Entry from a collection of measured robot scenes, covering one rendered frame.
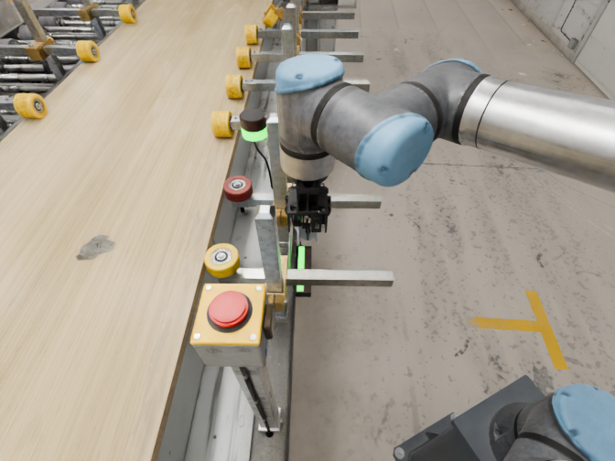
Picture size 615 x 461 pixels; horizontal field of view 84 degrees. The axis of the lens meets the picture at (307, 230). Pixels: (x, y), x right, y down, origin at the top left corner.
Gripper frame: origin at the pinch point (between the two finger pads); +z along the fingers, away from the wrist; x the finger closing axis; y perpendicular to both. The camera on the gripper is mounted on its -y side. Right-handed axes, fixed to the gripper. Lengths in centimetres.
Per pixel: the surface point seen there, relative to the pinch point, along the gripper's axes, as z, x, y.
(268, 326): -22.5, -3.7, 31.8
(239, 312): -24.4, -6.6, 31.2
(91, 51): 4, -93, -102
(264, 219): -11.0, -7.8, 6.3
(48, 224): 9, -66, -9
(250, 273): 15.3, -14.3, 0.4
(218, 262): 8.3, -20.6, 2.4
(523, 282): 99, 114, -51
